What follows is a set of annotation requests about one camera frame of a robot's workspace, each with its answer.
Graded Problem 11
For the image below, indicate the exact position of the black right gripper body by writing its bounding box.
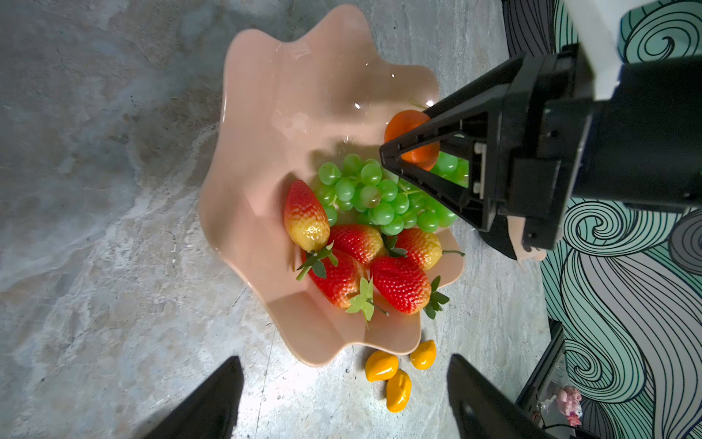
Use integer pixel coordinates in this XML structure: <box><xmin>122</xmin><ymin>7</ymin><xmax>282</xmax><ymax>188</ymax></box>
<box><xmin>487</xmin><ymin>45</ymin><xmax>701</xmax><ymax>250</ymax></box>

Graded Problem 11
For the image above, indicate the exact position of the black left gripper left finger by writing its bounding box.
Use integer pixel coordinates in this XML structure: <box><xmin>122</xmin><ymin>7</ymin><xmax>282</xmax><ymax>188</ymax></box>
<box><xmin>146</xmin><ymin>357</ymin><xmax>244</xmax><ymax>438</ymax></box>

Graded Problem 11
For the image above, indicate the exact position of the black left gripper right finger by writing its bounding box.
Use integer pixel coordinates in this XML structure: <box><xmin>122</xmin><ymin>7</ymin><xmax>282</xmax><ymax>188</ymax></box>
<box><xmin>447</xmin><ymin>354</ymin><xmax>552</xmax><ymax>439</ymax></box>

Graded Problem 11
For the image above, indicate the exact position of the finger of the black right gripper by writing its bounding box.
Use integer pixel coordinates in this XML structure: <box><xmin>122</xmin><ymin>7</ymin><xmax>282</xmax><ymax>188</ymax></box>
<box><xmin>380</xmin><ymin>155</ymin><xmax>491</xmax><ymax>230</ymax></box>
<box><xmin>380</xmin><ymin>55</ymin><xmax>524</xmax><ymax>165</ymax></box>

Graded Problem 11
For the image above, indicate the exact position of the orange tangerine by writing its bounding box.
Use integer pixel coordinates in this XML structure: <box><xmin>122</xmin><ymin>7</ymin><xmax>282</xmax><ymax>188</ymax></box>
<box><xmin>384</xmin><ymin>110</ymin><xmax>441</xmax><ymax>171</ymax></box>

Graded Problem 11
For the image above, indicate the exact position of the green grape bunch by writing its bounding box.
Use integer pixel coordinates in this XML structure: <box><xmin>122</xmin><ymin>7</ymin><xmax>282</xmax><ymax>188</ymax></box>
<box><xmin>314</xmin><ymin>154</ymin><xmax>457</xmax><ymax>236</ymax></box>

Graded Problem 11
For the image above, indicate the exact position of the strawberry pair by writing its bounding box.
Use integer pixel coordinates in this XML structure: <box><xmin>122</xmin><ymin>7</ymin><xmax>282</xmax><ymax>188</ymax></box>
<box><xmin>297</xmin><ymin>244</ymin><xmax>389</xmax><ymax>322</ymax></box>
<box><xmin>369</xmin><ymin>256</ymin><xmax>450</xmax><ymax>319</ymax></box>

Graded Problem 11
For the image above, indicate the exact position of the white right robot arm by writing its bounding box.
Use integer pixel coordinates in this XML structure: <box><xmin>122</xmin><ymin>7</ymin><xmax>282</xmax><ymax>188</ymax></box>
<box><xmin>380</xmin><ymin>1</ymin><xmax>701</xmax><ymax>260</ymax></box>

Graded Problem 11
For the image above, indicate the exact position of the pink scalloped fruit bowl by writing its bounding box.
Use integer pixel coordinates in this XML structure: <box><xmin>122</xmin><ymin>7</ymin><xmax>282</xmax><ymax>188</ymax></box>
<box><xmin>199</xmin><ymin>5</ymin><xmax>439</xmax><ymax>367</ymax></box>

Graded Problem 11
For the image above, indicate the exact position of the boy plush doll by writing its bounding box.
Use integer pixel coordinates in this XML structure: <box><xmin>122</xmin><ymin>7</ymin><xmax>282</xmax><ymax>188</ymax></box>
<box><xmin>479</xmin><ymin>215</ymin><xmax>547</xmax><ymax>264</ymax></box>

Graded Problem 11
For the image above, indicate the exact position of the yellow kumquat cluster right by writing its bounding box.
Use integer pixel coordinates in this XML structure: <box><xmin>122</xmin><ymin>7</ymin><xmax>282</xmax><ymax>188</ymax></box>
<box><xmin>409</xmin><ymin>340</ymin><xmax>437</xmax><ymax>371</ymax></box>

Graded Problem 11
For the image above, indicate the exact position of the yellow kumquat cluster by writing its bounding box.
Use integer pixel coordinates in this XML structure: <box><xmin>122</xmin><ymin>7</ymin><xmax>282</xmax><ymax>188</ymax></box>
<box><xmin>386</xmin><ymin>369</ymin><xmax>412</xmax><ymax>413</ymax></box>
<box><xmin>409</xmin><ymin>340</ymin><xmax>437</xmax><ymax>371</ymax></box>
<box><xmin>365</xmin><ymin>350</ymin><xmax>400</xmax><ymax>382</ymax></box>

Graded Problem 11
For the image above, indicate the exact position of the pink plush toy right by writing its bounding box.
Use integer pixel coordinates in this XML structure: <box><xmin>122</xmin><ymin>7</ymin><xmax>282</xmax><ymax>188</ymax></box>
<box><xmin>555</xmin><ymin>386</ymin><xmax>583</xmax><ymax>427</ymax></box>

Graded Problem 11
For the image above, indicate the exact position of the yellow kumquat cluster left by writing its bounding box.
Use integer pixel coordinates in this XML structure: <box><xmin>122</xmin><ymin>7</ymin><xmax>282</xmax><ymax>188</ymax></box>
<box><xmin>386</xmin><ymin>369</ymin><xmax>412</xmax><ymax>413</ymax></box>

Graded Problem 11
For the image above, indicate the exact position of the yellow kumquat upper cluster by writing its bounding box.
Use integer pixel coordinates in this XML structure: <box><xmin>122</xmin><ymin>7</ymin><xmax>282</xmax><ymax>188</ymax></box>
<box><xmin>365</xmin><ymin>350</ymin><xmax>400</xmax><ymax>382</ymax></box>

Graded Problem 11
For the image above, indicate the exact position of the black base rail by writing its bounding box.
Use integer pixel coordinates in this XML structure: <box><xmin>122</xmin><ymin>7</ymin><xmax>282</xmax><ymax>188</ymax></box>
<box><xmin>516</xmin><ymin>318</ymin><xmax>566</xmax><ymax>422</ymax></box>

